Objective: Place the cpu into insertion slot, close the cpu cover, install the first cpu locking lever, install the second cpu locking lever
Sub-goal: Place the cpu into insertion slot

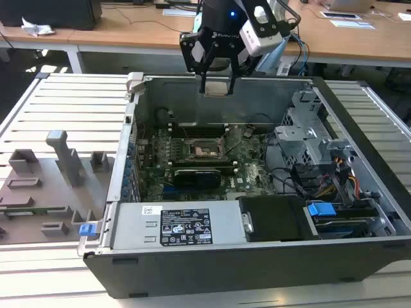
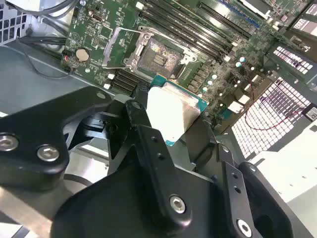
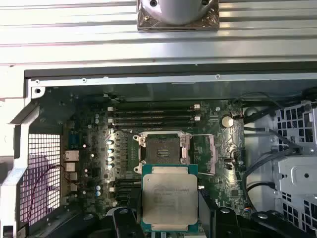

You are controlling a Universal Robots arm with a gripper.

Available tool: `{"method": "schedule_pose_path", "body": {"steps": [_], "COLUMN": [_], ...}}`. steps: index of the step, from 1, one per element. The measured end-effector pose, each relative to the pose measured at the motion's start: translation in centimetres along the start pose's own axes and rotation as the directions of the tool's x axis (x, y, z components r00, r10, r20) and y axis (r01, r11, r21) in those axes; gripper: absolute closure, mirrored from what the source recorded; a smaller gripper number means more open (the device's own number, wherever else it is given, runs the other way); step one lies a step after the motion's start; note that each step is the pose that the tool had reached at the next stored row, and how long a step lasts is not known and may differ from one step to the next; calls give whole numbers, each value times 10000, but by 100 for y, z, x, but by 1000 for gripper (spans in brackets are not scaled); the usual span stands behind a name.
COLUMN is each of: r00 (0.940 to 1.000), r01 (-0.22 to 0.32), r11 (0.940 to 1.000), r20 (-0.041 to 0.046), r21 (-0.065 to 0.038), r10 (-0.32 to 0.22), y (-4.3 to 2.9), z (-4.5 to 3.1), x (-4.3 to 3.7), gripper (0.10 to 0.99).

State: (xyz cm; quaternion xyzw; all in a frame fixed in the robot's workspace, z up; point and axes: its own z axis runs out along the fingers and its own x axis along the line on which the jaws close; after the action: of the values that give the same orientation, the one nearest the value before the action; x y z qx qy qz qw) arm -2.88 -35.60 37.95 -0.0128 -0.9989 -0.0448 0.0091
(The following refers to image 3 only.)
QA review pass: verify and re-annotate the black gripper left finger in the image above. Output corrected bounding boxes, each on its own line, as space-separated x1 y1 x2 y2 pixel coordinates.
53 188 144 238

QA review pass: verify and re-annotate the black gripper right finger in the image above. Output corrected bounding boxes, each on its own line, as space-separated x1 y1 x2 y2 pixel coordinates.
197 190 312 238

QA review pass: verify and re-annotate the perforated metal drive cage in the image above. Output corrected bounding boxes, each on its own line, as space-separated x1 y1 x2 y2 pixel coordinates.
271 99 317 236

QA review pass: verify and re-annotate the round coin battery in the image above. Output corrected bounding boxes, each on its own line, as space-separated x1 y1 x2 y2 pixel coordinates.
221 116 235 128

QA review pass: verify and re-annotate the silver CPU chip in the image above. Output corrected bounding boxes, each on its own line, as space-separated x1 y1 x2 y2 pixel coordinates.
140 163 199 234

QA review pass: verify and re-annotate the gray cable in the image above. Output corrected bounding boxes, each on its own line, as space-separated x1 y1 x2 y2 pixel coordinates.
243 148 298 199
244 125 303 154

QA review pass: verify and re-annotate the black and silver PC case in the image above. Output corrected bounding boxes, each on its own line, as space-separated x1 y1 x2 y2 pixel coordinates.
0 63 317 238

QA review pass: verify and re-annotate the green motherboard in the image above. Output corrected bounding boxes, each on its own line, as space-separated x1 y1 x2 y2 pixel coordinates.
61 99 246 224

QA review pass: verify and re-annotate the CPU socket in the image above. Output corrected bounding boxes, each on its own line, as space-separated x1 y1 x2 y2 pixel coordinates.
133 132 193 174

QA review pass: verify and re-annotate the black RAM slot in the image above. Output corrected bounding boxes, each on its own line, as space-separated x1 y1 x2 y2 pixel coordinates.
113 121 194 128
108 116 201 122
112 111 194 117
115 186 142 194
108 105 200 111
114 178 142 186
116 193 139 202

